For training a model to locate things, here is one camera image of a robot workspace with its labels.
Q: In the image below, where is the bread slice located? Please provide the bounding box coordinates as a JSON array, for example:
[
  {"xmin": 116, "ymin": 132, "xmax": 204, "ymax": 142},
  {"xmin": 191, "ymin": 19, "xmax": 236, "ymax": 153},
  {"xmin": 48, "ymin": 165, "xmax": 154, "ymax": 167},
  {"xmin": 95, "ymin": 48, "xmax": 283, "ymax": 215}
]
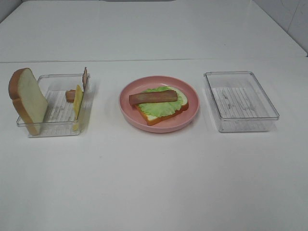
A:
[
  {"xmin": 134, "ymin": 102, "xmax": 189, "ymax": 126},
  {"xmin": 8, "ymin": 68, "xmax": 48, "ymax": 135}
]

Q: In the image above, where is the green lettuce leaf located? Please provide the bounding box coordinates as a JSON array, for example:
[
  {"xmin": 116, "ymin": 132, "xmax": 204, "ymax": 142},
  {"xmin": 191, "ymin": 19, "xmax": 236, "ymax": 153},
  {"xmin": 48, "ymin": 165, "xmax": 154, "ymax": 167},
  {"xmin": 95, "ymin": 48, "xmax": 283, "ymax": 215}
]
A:
[{"xmin": 136, "ymin": 86, "xmax": 188, "ymax": 119}]

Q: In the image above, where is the bacon strip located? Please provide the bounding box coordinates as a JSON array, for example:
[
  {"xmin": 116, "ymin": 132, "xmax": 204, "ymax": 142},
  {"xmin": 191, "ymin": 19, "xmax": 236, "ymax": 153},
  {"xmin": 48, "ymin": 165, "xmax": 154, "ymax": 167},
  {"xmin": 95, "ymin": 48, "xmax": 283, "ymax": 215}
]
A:
[
  {"xmin": 65, "ymin": 67, "xmax": 88, "ymax": 103},
  {"xmin": 129, "ymin": 90, "xmax": 178, "ymax": 105}
]

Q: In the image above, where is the pink round plate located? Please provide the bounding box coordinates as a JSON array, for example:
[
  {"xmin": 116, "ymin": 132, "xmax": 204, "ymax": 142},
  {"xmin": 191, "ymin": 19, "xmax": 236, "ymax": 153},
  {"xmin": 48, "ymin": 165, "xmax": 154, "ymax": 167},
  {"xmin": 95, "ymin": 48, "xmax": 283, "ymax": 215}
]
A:
[{"xmin": 119, "ymin": 76, "xmax": 200, "ymax": 133}]

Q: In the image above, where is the yellow cheese slice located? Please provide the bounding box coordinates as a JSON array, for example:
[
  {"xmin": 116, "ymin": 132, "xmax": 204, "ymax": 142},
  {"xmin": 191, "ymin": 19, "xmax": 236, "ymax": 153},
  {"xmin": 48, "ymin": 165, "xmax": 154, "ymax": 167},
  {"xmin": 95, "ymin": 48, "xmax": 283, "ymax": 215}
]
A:
[{"xmin": 73, "ymin": 85, "xmax": 83, "ymax": 131}]

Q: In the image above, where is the right clear plastic tray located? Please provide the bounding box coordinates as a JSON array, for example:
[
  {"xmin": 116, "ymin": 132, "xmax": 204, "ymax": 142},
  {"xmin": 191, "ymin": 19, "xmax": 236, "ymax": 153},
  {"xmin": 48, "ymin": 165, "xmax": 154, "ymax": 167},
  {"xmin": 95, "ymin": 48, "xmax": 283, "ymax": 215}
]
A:
[{"xmin": 204, "ymin": 71, "xmax": 280, "ymax": 132}]

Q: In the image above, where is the clear plastic tray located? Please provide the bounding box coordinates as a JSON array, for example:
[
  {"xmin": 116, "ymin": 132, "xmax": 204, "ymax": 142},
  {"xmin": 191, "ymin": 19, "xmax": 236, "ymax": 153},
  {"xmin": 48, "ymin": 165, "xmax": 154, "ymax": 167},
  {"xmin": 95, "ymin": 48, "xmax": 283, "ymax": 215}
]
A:
[
  {"xmin": 16, "ymin": 74, "xmax": 94, "ymax": 138},
  {"xmin": 204, "ymin": 71, "xmax": 280, "ymax": 132}
]

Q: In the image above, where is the left clear plastic tray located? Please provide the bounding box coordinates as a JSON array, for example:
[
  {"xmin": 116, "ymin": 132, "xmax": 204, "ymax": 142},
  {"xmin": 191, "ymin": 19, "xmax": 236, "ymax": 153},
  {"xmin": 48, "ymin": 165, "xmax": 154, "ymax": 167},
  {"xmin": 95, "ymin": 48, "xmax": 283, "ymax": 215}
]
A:
[{"xmin": 16, "ymin": 74, "xmax": 94, "ymax": 138}]

